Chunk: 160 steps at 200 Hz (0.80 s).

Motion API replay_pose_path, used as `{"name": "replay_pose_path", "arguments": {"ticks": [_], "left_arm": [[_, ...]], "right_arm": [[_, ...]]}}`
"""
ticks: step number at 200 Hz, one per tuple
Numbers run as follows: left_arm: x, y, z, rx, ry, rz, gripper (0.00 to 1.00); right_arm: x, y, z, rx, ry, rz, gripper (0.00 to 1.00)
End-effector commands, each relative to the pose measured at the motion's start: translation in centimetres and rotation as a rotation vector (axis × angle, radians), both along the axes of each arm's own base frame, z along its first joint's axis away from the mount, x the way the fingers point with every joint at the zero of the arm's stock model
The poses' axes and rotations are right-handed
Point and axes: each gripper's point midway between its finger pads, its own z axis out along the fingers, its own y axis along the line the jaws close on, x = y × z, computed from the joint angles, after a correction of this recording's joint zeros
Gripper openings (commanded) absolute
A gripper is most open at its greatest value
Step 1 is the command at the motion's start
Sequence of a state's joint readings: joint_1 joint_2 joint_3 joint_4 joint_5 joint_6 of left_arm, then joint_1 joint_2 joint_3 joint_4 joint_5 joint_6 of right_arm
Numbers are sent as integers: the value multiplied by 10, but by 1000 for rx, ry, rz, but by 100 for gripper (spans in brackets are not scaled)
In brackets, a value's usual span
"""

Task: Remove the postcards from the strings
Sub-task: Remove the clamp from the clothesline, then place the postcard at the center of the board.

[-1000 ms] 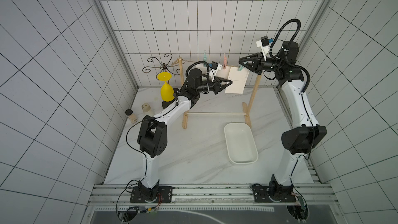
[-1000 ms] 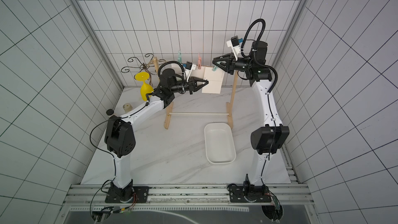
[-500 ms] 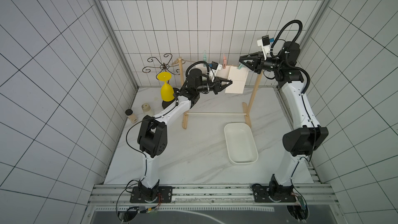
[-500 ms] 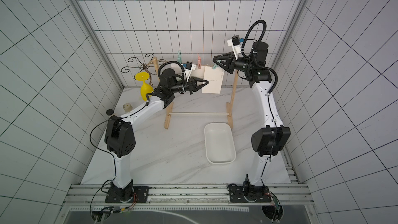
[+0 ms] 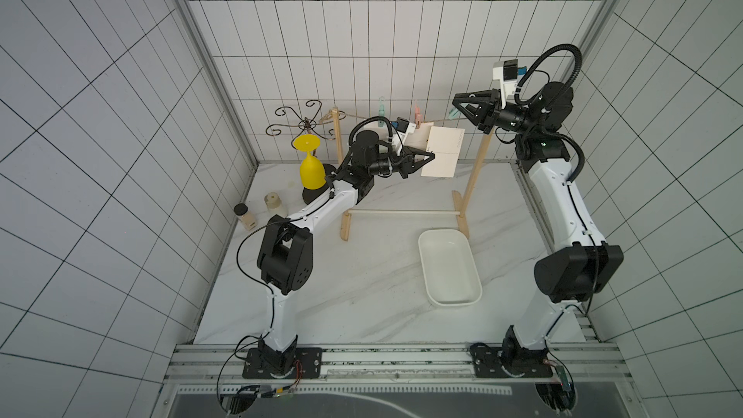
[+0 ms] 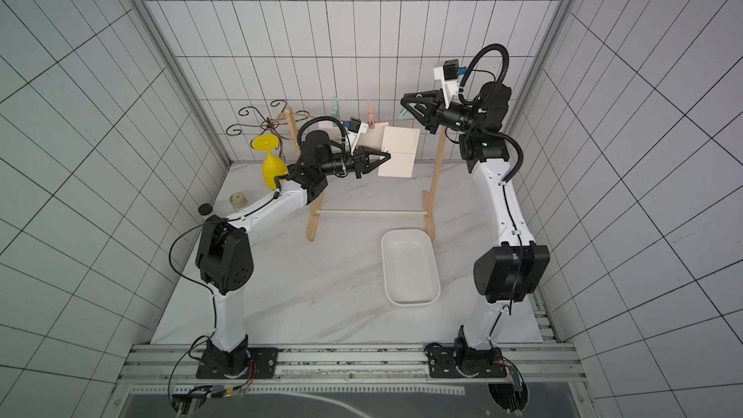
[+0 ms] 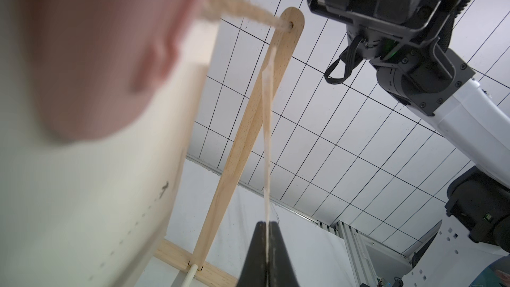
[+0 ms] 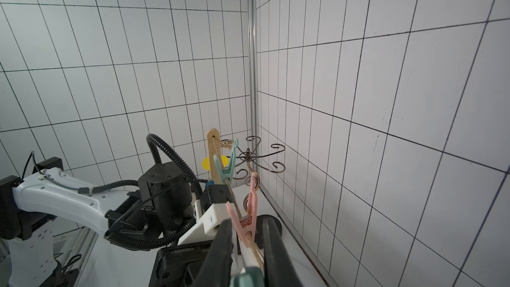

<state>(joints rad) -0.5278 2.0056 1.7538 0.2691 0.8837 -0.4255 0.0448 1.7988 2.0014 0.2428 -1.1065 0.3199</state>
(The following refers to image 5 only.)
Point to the wooden jar black lid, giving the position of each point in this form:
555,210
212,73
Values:
246,217

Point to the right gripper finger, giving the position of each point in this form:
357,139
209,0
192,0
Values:
480,115
489,97

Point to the white postcard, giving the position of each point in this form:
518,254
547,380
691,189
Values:
417,136
446,144
377,127

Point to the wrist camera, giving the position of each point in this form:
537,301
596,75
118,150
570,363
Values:
506,75
402,129

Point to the pink clothespin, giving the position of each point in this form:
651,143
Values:
418,118

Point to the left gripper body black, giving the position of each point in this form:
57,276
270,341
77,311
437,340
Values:
388,164

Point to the white rectangular tray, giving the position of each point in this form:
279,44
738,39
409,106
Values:
450,272

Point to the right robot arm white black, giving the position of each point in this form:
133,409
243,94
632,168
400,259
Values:
582,262

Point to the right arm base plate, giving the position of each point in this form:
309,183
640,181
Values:
493,362

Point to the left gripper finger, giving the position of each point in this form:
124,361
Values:
412,154
410,165

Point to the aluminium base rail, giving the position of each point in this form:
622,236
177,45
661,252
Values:
216,365

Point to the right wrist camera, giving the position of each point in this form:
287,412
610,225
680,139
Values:
506,75

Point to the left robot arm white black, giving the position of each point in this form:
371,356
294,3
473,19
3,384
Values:
285,258

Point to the cream small jar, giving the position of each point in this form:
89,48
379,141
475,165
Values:
275,205

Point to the wooden clothesline rack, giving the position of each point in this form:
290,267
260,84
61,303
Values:
460,202

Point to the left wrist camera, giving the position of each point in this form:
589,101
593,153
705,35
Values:
402,129

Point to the yellow plastic wine glass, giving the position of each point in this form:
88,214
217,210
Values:
312,172

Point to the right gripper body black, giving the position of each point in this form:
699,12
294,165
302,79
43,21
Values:
489,114

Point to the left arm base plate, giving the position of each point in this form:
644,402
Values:
263,363

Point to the black wire glass holder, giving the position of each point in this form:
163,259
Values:
309,125

